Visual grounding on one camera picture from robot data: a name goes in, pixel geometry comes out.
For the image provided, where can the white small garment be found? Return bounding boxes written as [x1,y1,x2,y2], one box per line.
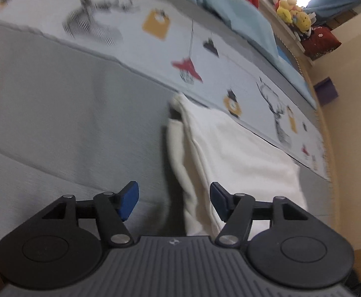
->
[166,93,307,238]

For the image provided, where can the printed grey bed sheet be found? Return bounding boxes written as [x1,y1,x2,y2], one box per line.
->
[0,0,333,239]

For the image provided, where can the purple box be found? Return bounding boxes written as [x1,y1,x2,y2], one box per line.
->
[314,77,339,107]

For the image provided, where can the light blue blanket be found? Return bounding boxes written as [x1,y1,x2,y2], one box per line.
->
[191,0,317,109]

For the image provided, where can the dark red cushion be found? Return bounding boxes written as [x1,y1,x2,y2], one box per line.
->
[301,26,341,60]

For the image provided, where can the yellow plush toys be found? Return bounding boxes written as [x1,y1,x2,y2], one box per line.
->
[272,0,312,34]

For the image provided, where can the wooden bed frame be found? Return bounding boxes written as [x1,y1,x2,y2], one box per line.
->
[274,34,341,233]

